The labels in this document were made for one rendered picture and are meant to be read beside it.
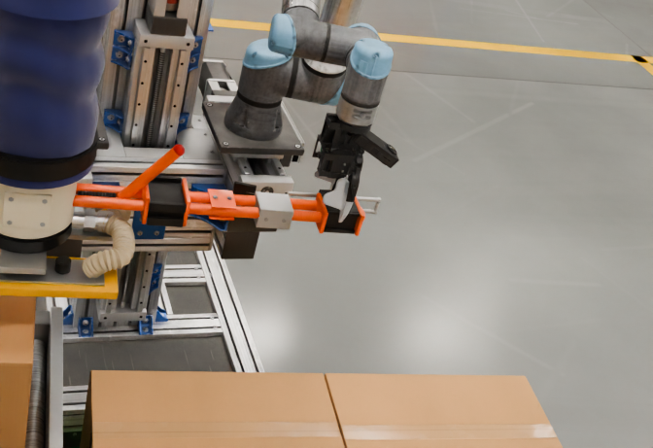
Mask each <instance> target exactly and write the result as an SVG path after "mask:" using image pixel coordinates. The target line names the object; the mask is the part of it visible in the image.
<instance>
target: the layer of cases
mask: <svg viewBox="0 0 653 448"><path fill-rule="evenodd" d="M80 448H563V446H562V444H561V442H560V440H559V439H558V437H557V435H556V434H555V432H554V430H553V428H552V426H551V424H550V422H549V420H548V419H547V417H546V415H545V413H544V411H543V409H542V407H541V405H540V403H539V401H538V400H537V398H536V396H535V394H534V392H533V389H532V387H531V385H530V383H529V381H528V380H527V378H526V376H512V375H435V374H357V373H326V374H325V377H324V374H323V373H281V372H204V371H126V370H92V371H91V372H90V374H89V381H88V388H87V395H86V409H85V416H84V422H83V429H82V436H81V444H80Z"/></svg>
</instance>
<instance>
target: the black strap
mask: <svg viewBox="0 0 653 448"><path fill-rule="evenodd" d="M97 144H98V131H97V128H96V132H95V136H94V141H93V144H92V145H91V147H90V148H89V149H87V150H85V151H84V152H82V153H80V154H78V155H74V156H71V157H65V158H33V157H27V156H21V155H11V154H6V153H3V152H0V176H2V177H5V178H8V179H13V180H18V181H25V182H52V181H59V180H63V179H67V178H70V177H73V176H76V175H78V174H80V173H82V172H84V171H85V170H87V169H88V168H89V167H90V166H91V164H92V163H93V162H94V160H95V158H96V152H97Z"/></svg>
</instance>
